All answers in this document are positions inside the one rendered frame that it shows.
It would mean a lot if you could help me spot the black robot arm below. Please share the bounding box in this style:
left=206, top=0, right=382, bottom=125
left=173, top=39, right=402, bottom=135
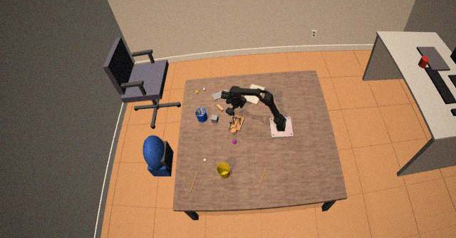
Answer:
left=221, top=86, right=286, bottom=131

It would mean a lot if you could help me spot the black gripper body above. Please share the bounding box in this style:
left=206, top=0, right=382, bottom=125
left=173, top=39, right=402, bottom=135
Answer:
left=225, top=96, right=247, bottom=115

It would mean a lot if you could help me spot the yellow cup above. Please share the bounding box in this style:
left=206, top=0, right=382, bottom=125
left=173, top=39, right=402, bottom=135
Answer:
left=217, top=162, right=230, bottom=179

